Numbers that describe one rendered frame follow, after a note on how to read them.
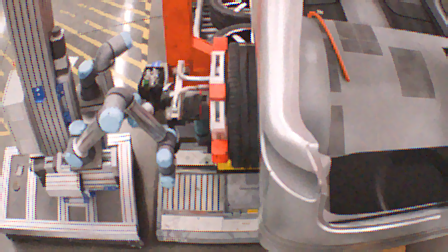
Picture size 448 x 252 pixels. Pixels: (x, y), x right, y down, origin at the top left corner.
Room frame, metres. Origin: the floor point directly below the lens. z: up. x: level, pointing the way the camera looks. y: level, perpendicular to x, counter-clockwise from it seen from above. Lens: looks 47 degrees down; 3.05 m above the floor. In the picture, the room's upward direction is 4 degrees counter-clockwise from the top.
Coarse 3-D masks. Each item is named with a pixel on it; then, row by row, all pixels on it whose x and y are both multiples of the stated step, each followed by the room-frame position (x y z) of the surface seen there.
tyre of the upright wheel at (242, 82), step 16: (240, 48) 2.27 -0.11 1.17; (240, 64) 2.14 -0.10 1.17; (240, 80) 2.05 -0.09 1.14; (256, 80) 2.05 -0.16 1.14; (240, 96) 1.99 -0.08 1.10; (256, 96) 1.98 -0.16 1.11; (240, 112) 1.94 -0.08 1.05; (256, 112) 1.93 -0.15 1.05; (240, 128) 1.90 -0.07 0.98; (256, 128) 1.89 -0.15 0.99; (240, 144) 1.87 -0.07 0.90; (256, 144) 1.86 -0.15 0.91; (240, 160) 1.87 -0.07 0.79; (256, 160) 1.87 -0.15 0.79
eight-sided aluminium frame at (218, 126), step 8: (216, 56) 2.28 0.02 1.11; (224, 56) 2.28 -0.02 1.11; (216, 64) 2.43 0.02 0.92; (224, 64) 2.43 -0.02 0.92; (224, 72) 2.43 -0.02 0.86; (216, 80) 2.09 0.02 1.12; (224, 80) 2.43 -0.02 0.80; (216, 120) 1.97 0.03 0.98; (224, 120) 1.96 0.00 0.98; (216, 128) 1.93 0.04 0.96; (224, 128) 1.93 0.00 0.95; (216, 136) 1.95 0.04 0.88; (224, 136) 1.93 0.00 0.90
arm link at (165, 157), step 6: (162, 150) 1.77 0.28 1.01; (168, 150) 1.77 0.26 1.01; (174, 150) 1.81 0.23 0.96; (162, 156) 1.74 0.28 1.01; (168, 156) 1.74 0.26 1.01; (162, 162) 1.71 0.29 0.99; (168, 162) 1.72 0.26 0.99; (162, 168) 1.71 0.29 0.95; (168, 168) 1.71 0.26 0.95; (168, 174) 1.71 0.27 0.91
